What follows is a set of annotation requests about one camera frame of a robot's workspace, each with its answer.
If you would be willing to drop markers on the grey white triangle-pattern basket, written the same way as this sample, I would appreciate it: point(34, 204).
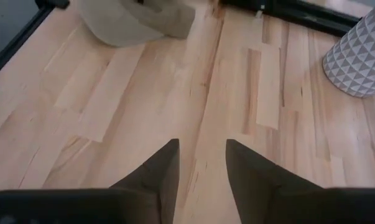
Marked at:
point(358, 56)

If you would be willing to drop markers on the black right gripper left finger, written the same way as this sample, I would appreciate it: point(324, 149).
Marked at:
point(153, 193)

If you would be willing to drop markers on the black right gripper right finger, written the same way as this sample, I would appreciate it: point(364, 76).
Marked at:
point(262, 193)

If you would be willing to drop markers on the beige cap hat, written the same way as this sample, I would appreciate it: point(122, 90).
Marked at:
point(134, 20)

